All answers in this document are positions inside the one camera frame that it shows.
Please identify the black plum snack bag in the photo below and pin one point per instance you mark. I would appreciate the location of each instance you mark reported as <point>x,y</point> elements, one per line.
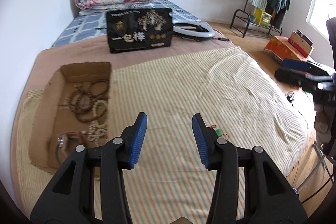
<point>139,29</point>

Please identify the yellow box on rack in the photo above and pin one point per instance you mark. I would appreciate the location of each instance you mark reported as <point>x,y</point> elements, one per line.
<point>262,18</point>

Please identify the orange patterned gift box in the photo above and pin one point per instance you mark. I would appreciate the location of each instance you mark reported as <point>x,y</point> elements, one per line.
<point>279,48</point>

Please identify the grey gloved hand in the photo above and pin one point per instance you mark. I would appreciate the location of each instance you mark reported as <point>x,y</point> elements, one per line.
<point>323,121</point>

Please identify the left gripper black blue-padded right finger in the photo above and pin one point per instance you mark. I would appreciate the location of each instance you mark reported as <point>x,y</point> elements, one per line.
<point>249,187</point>

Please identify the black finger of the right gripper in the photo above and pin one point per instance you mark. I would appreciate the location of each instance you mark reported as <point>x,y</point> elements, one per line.
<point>291,77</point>

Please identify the dark brown bead mala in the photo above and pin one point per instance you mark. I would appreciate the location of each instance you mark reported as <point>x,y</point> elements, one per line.
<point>83,99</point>

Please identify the black thin bangle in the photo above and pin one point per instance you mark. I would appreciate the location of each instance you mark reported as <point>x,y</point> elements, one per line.
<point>59,149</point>

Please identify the brown cardboard box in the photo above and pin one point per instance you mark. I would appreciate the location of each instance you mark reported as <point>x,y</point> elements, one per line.
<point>53,116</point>

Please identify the white ring light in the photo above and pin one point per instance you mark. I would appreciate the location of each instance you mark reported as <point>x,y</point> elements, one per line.
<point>193,30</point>

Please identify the black metal clothes rack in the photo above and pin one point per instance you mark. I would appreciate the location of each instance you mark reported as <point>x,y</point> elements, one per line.
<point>243,19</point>

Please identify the brown bed blanket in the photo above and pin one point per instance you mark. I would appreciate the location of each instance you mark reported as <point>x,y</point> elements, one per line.
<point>97,50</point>

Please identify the blue checked bed sheet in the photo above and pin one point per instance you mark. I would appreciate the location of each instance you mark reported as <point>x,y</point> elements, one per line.
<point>86,26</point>

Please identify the red and tan books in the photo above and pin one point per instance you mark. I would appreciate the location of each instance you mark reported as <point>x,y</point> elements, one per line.
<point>301,43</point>

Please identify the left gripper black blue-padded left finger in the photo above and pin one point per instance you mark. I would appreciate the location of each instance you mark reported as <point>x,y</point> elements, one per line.
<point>88,187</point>

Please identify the green jade red cord pendant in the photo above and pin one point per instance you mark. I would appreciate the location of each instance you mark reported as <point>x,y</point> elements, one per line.
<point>219,132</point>

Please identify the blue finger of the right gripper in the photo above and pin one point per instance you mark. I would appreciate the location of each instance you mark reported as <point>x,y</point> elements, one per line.
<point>296,65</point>

